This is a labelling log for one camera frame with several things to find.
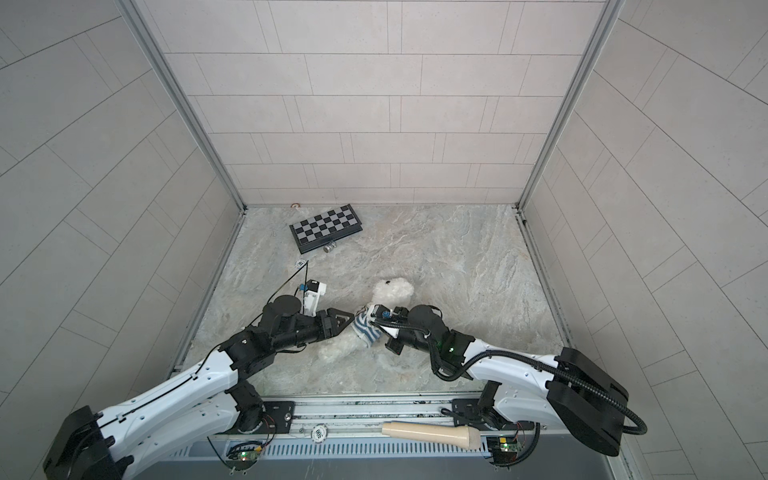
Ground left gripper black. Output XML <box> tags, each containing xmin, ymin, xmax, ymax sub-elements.
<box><xmin>271</xmin><ymin>309</ymin><xmax>356</xmax><ymax>353</ymax></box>

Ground blue white striped sweater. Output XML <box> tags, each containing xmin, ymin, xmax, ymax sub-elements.
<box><xmin>351</xmin><ymin>303</ymin><xmax>382</xmax><ymax>348</ymax></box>

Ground white teddy bear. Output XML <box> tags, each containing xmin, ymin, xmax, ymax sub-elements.
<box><xmin>319</xmin><ymin>277</ymin><xmax>414</xmax><ymax>363</ymax></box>

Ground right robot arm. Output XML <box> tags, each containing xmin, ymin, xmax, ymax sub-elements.
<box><xmin>370</xmin><ymin>305</ymin><xmax>648</xmax><ymax>457</ymax></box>

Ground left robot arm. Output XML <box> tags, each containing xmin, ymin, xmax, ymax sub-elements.
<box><xmin>42</xmin><ymin>295</ymin><xmax>355</xmax><ymax>479</ymax></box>

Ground black white chessboard box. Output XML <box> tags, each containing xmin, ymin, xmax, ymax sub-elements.
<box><xmin>289</xmin><ymin>204</ymin><xmax>363</xmax><ymax>254</ymax></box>

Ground right circuit board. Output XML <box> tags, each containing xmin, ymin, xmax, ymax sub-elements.
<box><xmin>486</xmin><ymin>437</ymin><xmax>521</xmax><ymax>467</ymax></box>

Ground circuit board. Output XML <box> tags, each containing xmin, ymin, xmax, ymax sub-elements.
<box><xmin>486</xmin><ymin>437</ymin><xmax>521</xmax><ymax>467</ymax></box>
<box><xmin>226</xmin><ymin>441</ymin><xmax>265</xmax><ymax>471</ymax></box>

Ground left circuit board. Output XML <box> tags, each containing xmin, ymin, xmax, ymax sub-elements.
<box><xmin>226</xmin><ymin>441</ymin><xmax>265</xmax><ymax>471</ymax></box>

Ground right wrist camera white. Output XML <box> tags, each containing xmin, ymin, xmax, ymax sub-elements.
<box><xmin>374</xmin><ymin>304</ymin><xmax>406</xmax><ymax>338</ymax></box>

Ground black corrugated cable hose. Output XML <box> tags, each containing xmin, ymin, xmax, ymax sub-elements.
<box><xmin>371</xmin><ymin>305</ymin><xmax>649</xmax><ymax>436</ymax></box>

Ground poker chip on rail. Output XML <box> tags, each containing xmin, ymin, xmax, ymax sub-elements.
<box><xmin>310</xmin><ymin>424</ymin><xmax>328</xmax><ymax>444</ymax></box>

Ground beige wooden handle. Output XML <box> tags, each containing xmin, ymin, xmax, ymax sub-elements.
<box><xmin>381</xmin><ymin>422</ymin><xmax>482</xmax><ymax>450</ymax></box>

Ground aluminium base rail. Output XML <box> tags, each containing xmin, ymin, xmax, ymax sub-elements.
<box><xmin>137</xmin><ymin>392</ymin><xmax>601</xmax><ymax>442</ymax></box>

